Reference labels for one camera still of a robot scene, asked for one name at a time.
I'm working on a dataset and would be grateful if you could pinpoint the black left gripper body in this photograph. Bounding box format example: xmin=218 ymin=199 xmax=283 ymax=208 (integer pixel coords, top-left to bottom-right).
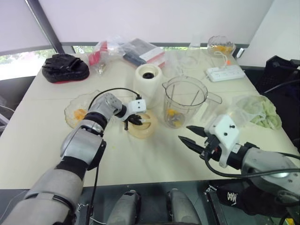
xmin=126 ymin=113 xmax=139 ymax=124

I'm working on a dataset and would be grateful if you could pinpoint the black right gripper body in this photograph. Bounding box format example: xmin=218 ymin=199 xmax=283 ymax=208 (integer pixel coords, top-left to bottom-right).
xmin=199 ymin=135 xmax=223 ymax=162

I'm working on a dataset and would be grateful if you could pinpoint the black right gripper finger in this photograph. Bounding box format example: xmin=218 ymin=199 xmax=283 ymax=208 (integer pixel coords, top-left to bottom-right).
xmin=186 ymin=125 xmax=208 ymax=138
xmin=178 ymin=135 xmax=206 ymax=155

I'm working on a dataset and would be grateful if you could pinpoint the cream blender lid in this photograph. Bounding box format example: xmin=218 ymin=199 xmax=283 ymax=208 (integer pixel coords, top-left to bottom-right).
xmin=124 ymin=110 xmax=158 ymax=139

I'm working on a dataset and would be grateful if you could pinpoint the clear blender jar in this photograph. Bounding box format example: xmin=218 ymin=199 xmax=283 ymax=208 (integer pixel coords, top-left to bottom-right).
xmin=161 ymin=75 xmax=223 ymax=129

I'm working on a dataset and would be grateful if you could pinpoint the cream blender base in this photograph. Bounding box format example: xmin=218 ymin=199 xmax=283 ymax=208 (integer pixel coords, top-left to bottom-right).
xmin=133 ymin=63 xmax=163 ymax=110

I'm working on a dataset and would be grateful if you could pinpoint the glass plate with orange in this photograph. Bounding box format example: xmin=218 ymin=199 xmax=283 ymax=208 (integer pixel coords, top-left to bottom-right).
xmin=64 ymin=90 xmax=104 ymax=129

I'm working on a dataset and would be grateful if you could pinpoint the scalloped glass fruit bowl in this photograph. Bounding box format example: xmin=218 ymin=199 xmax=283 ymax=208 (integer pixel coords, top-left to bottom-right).
xmin=207 ymin=35 xmax=237 ymax=56

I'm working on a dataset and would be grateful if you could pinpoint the black glove with white print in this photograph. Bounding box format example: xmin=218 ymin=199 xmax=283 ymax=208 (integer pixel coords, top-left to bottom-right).
xmin=210 ymin=180 xmax=300 ymax=216

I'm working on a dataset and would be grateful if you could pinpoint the small bag of metal bits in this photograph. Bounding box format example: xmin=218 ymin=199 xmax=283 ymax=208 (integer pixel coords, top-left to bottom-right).
xmin=95 ymin=62 xmax=108 ymax=75

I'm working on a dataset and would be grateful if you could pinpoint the white power strip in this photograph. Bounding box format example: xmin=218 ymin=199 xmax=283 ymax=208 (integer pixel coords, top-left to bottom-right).
xmin=206 ymin=65 xmax=246 ymax=83

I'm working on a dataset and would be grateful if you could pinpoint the dark grey rounded shape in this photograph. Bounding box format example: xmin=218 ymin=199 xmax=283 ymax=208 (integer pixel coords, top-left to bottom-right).
xmin=166 ymin=188 xmax=200 ymax=225
xmin=106 ymin=189 xmax=141 ymax=225

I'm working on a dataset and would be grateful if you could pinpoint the white and red flat box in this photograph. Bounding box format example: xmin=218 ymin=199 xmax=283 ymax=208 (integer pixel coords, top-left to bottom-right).
xmin=139 ymin=48 xmax=166 ymax=68

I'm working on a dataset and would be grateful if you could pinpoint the bag of green slices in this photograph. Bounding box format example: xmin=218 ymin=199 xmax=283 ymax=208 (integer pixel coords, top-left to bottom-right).
xmin=232 ymin=95 xmax=283 ymax=130

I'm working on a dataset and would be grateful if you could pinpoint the crumpled clear plastic bag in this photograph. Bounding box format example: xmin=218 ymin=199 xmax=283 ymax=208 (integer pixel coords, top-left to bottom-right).
xmin=164 ymin=50 xmax=211 ymax=78

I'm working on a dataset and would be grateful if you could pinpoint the black flat box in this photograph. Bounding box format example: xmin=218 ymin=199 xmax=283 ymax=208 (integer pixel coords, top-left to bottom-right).
xmin=123 ymin=38 xmax=158 ymax=68

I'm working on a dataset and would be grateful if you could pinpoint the red box in clear bag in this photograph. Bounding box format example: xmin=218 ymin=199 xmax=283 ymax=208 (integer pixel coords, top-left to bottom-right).
xmin=88 ymin=41 xmax=110 ymax=66

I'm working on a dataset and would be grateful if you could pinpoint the black padded punch mitt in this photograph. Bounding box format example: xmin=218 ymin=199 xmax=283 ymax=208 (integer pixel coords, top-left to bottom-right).
xmin=41 ymin=53 xmax=90 ymax=84

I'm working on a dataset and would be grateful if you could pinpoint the clear plastic cup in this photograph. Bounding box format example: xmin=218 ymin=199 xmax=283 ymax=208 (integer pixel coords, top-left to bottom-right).
xmin=189 ymin=34 xmax=202 ymax=49

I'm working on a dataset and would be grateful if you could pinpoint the black backpack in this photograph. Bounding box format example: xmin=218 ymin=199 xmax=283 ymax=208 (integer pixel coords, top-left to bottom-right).
xmin=253 ymin=55 xmax=300 ymax=150

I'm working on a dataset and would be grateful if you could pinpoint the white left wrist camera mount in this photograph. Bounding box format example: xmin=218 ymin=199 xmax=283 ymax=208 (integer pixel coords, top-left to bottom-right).
xmin=123 ymin=99 xmax=148 ymax=121

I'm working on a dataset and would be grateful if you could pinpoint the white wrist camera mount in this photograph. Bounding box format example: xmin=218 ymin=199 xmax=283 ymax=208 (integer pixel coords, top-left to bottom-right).
xmin=123 ymin=99 xmax=148 ymax=121
xmin=205 ymin=114 xmax=241 ymax=168

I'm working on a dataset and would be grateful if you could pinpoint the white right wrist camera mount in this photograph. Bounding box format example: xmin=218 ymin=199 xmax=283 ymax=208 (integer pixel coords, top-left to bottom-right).
xmin=205 ymin=114 xmax=241 ymax=168

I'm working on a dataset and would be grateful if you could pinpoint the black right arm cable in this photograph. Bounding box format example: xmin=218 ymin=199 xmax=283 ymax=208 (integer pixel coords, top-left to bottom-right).
xmin=202 ymin=152 xmax=300 ymax=181

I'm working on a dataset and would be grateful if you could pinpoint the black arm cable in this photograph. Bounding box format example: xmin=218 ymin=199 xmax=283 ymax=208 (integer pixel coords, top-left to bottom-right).
xmin=87 ymin=88 xmax=143 ymax=112
xmin=202 ymin=152 xmax=300 ymax=181

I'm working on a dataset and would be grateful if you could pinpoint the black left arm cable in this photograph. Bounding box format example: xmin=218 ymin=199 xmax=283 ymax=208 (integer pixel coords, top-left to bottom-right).
xmin=87 ymin=88 xmax=143 ymax=112

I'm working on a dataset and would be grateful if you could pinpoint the black metal frame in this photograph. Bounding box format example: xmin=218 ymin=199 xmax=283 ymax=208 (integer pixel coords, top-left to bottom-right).
xmin=203 ymin=185 xmax=227 ymax=225

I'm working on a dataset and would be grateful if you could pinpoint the thin black hanging cable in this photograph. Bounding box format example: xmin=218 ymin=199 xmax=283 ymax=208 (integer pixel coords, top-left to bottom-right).
xmin=85 ymin=161 xmax=100 ymax=225

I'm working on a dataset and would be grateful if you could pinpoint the white power strip cable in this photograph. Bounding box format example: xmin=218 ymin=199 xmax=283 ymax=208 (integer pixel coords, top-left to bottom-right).
xmin=213 ymin=51 xmax=233 ymax=69

